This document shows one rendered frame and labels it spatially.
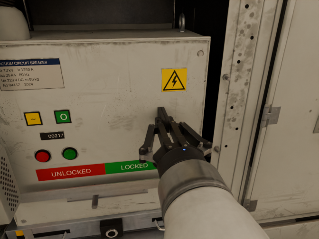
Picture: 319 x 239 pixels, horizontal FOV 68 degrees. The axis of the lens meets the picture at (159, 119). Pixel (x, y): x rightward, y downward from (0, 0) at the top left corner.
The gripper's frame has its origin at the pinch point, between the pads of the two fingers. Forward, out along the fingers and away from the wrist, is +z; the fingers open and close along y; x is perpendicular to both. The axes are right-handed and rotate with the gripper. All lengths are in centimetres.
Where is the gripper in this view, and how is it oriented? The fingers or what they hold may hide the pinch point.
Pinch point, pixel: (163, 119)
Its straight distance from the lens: 51.3
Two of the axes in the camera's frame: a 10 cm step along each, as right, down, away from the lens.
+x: 0.0, -9.0, -4.4
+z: -1.6, -4.4, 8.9
